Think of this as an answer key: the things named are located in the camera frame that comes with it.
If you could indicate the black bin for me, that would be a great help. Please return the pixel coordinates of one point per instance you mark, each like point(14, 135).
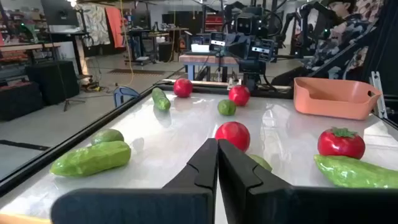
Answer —
point(165, 52)

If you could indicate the camera box on stand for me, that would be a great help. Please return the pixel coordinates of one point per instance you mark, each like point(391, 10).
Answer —
point(217, 42)

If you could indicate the red tomato with green leaf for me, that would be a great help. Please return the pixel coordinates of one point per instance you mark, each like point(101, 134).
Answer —
point(340, 144)

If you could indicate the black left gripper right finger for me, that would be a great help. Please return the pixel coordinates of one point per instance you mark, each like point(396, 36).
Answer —
point(239, 186)

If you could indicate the leaf patterned hanging cloth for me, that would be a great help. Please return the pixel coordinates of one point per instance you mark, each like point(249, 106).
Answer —
point(94, 25)

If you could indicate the orange plastic basket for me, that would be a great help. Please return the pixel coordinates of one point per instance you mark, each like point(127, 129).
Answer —
point(329, 105)

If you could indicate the green lime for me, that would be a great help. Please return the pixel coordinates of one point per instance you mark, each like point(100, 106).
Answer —
point(262, 162)
point(107, 135)
point(227, 107)

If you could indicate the black case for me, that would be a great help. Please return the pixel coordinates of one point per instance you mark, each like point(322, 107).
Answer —
point(51, 82)
point(18, 101)

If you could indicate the black table frame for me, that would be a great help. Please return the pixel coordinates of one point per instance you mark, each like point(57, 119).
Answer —
point(37, 163)

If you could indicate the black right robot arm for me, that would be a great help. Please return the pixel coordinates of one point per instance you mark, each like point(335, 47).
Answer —
point(252, 74)

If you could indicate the blue and white chair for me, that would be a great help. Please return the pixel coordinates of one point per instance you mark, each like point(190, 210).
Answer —
point(124, 93)

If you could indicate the person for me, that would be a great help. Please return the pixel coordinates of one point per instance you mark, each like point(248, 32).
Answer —
point(342, 40)

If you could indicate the wooden workbench with blue legs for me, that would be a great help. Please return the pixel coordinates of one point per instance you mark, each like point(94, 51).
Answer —
point(202, 59)

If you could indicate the silver metal bracket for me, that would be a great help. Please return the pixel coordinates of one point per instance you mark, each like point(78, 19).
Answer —
point(377, 84)

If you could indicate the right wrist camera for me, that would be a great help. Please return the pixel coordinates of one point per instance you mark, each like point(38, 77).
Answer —
point(262, 49)

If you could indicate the orange hanging cloth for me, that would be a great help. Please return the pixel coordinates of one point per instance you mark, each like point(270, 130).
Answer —
point(115, 28)

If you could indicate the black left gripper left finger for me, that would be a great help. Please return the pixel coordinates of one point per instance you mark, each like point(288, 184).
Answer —
point(199, 177)

